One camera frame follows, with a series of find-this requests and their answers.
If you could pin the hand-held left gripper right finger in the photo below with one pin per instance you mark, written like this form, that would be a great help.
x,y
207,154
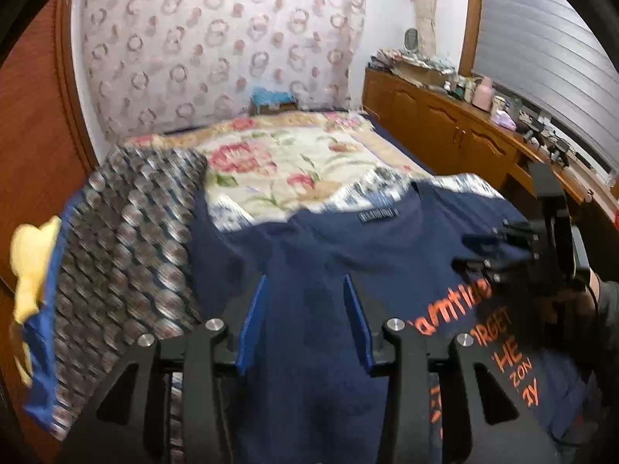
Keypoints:
x,y
358,319

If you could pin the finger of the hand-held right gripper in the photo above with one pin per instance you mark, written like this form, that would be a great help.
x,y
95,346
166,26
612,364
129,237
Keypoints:
x,y
517,234
503,273

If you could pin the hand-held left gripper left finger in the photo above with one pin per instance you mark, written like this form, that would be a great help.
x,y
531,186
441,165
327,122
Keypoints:
x,y
251,319

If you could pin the navy blue t-shirt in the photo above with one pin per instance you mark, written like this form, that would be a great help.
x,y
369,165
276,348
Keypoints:
x,y
314,251

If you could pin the person's right forearm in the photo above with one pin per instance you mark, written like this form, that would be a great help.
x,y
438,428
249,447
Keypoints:
x,y
607,328

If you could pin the black handheld device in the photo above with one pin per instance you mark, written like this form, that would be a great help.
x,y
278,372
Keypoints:
x,y
556,149
529,130

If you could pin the blue white floral cloth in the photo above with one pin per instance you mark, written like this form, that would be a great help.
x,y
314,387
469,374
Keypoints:
x,y
232,212

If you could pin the purple tissue pack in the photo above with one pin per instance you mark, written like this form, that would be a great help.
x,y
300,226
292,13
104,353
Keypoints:
x,y
503,120

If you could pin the wooden cabinet desk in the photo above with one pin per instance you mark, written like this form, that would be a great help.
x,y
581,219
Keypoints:
x,y
435,121

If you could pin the grey brown patterned cloth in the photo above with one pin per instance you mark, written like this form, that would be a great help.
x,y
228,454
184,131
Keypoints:
x,y
130,241

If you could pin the pink thermos flask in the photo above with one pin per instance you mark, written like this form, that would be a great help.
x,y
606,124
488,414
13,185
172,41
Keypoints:
x,y
482,94

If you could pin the pink floral bed blanket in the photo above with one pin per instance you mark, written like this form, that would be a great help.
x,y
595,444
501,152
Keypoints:
x,y
290,154

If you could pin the cardboard box with clutter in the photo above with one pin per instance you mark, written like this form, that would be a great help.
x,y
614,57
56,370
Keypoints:
x,y
411,67

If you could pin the grey window blind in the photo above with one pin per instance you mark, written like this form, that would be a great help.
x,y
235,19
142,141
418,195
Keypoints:
x,y
532,34

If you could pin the blue topped box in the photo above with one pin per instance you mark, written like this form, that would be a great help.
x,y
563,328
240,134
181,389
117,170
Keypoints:
x,y
273,99

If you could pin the small round mirror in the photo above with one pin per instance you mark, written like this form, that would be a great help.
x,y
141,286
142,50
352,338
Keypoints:
x,y
411,39

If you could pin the yellow cloth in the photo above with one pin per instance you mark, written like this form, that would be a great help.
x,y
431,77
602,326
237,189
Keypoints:
x,y
34,261

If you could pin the cream lace curtain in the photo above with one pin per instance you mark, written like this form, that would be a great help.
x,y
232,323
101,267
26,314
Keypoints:
x,y
430,9

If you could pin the wooden wardrobe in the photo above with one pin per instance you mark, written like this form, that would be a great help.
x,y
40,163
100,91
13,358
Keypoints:
x,y
29,130

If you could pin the wooden window frame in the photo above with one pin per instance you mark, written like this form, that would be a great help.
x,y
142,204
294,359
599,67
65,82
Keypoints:
x,y
470,19

